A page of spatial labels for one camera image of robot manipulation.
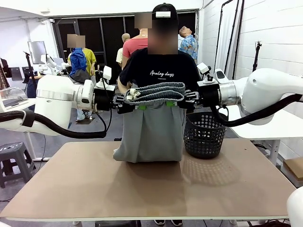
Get black arched stand pole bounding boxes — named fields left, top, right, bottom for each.
left=212, top=0, right=234, bottom=71

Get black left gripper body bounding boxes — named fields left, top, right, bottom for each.
left=93, top=87, right=118, bottom=112

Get black straight stand pole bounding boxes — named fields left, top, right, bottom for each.
left=232, top=0, right=246, bottom=80
left=223, top=0, right=240, bottom=76

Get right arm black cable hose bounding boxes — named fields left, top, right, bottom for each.
left=209, top=93, right=303, bottom=129

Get small white background robot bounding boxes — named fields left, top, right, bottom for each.
left=39, top=54, right=58, bottom=74

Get grey standing monitor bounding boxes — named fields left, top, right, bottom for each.
left=27, top=40, right=47, bottom=65

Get bald beige mannequin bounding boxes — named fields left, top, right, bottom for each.
left=116, top=33, right=131, bottom=71

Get figure in blue jacket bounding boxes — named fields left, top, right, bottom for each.
left=67, top=34, right=90, bottom=83

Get brown cardboard box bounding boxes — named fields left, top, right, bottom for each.
left=282, top=157, right=303, bottom=182

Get dark base under table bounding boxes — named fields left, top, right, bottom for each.
left=94, top=219, right=143, bottom=227

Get mannequin in floral shirt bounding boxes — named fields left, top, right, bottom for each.
left=178, top=25, right=199, bottom=64

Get grey training pants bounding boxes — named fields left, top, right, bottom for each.
left=113, top=81, right=187, bottom=164

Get person in black t-shirt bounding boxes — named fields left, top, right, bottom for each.
left=117, top=2, right=202, bottom=95

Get black tripod with camera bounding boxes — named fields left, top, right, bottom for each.
left=22, top=50, right=39, bottom=93

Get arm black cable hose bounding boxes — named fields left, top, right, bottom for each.
left=0, top=77, right=114, bottom=140
left=209, top=93, right=303, bottom=129

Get black plastic laundry basket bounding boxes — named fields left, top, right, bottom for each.
left=183, top=113, right=227, bottom=159

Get grey plastic stool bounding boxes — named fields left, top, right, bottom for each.
left=0, top=141, right=37, bottom=189

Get black floor cables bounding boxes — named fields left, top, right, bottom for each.
left=257, top=218, right=291, bottom=227

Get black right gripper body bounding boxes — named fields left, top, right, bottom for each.
left=196, top=81, right=221, bottom=110

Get black cap white label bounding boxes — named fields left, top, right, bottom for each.
left=151, top=2, right=179, bottom=21

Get figure in yellow shirt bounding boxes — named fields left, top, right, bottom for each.
left=81, top=35, right=99, bottom=79

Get figure in red shirt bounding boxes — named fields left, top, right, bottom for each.
left=122, top=13, right=153, bottom=71

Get black framed window wall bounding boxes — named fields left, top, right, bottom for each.
left=50, top=9, right=198, bottom=83

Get white side table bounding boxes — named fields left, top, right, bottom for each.
left=223, top=104, right=303, bottom=166

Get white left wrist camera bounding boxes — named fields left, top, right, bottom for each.
left=98, top=65, right=113, bottom=90

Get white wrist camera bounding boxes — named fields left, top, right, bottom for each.
left=98, top=65, right=113, bottom=90
left=196, top=61, right=215, bottom=84

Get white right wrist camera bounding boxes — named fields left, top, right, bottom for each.
left=196, top=61, right=215, bottom=84

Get person's right forearm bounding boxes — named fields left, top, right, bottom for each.
left=117, top=79, right=130, bottom=96

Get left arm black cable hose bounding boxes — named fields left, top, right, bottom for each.
left=0, top=77, right=114, bottom=140

